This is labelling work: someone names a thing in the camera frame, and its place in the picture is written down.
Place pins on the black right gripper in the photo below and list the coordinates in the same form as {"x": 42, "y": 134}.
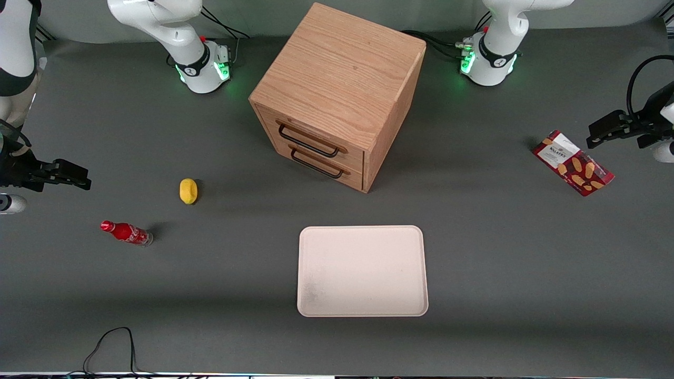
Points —
{"x": 16, "y": 169}

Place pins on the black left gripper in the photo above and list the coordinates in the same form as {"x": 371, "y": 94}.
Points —
{"x": 643, "y": 123}

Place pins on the red cookie box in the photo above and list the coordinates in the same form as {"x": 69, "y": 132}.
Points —
{"x": 574, "y": 166}

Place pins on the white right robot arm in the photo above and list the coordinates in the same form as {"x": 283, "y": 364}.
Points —
{"x": 158, "y": 21}

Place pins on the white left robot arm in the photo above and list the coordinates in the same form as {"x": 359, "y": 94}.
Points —
{"x": 495, "y": 58}

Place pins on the cream plastic tray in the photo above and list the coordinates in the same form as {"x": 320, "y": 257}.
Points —
{"x": 362, "y": 271}

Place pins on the red cola bottle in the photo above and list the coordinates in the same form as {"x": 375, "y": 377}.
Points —
{"x": 126, "y": 232}

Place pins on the yellow lemon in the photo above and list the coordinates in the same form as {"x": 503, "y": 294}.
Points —
{"x": 188, "y": 191}

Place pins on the wooden drawer front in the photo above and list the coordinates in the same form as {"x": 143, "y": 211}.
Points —
{"x": 347, "y": 179}
{"x": 316, "y": 131}

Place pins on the wooden two-drawer cabinet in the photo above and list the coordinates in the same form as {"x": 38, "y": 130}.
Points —
{"x": 337, "y": 68}

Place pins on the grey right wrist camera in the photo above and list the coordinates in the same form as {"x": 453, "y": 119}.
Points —
{"x": 10, "y": 204}

